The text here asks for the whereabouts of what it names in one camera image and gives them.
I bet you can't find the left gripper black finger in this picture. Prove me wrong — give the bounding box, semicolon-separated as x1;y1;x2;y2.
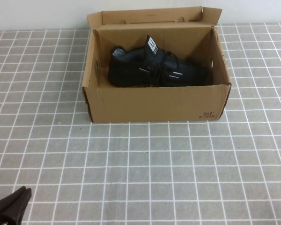
0;186;32;224

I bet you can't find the black knit lace-up shoe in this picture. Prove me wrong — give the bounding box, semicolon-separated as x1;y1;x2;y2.
108;35;210;88

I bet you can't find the brown cardboard shoe box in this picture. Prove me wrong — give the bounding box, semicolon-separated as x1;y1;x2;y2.
81;6;232;123

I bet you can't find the grey white-grid tablecloth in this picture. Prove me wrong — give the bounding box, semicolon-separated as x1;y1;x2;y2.
0;21;281;225

